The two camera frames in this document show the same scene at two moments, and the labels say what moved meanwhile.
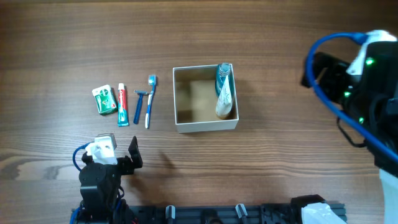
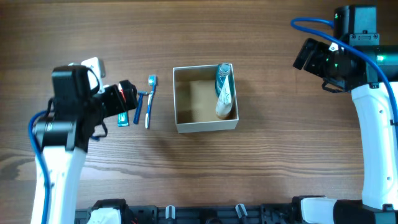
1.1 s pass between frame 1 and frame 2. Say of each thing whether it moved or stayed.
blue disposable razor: stayed
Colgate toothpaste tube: stayed
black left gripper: moved
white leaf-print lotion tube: stayed
